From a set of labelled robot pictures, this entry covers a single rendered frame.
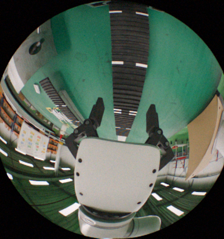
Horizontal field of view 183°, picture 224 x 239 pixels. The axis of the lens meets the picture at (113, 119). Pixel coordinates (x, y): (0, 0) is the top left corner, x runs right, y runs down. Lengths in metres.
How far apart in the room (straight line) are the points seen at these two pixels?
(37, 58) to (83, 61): 0.10
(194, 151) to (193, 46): 0.31
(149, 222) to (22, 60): 0.32
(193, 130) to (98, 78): 0.36
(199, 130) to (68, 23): 0.44
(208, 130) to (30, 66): 0.44
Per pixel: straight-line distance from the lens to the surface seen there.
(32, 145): 3.22
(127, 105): 0.16
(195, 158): 0.33
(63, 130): 0.55
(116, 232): 0.16
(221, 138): 0.38
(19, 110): 1.61
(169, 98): 0.20
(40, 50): 0.17
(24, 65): 0.15
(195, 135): 0.34
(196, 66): 0.19
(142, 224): 0.18
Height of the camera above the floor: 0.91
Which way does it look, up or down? 27 degrees down
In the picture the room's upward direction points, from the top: 169 degrees counter-clockwise
